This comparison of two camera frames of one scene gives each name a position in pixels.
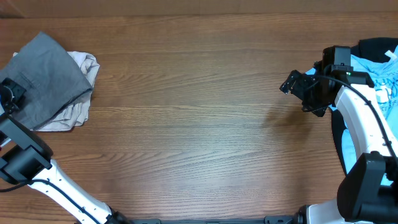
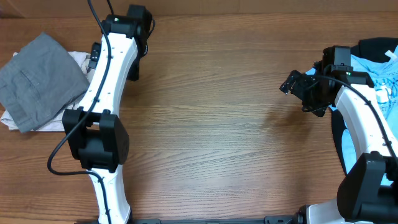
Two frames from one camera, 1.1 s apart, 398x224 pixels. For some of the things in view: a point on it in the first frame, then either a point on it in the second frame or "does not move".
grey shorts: [51, 79] does not move
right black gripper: [301, 81] does not move
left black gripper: [18, 91] -> [96, 51]
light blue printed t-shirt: [383, 73] does not move
